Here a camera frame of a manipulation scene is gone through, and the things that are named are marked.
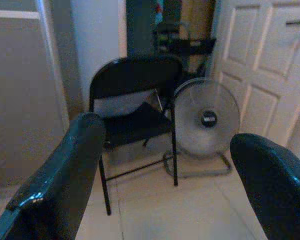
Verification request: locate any grey round floor fan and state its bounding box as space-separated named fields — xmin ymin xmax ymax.
xmin=163 ymin=76 xmax=241 ymax=180

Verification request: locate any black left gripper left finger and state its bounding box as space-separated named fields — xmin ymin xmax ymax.
xmin=0 ymin=111 xmax=107 ymax=240

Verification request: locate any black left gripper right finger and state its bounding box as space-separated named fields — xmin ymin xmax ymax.
xmin=229 ymin=133 xmax=300 ymax=240

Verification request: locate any grey wardrobe door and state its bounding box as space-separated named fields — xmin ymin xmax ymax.
xmin=0 ymin=0 xmax=71 ymax=187

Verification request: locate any white panelled door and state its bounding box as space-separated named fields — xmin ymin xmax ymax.
xmin=209 ymin=0 xmax=300 ymax=161

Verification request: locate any dark metal door handle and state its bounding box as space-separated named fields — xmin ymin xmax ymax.
xmin=285 ymin=19 xmax=300 ymax=30

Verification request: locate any black folding chair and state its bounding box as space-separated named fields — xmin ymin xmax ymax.
xmin=88 ymin=56 xmax=183 ymax=217

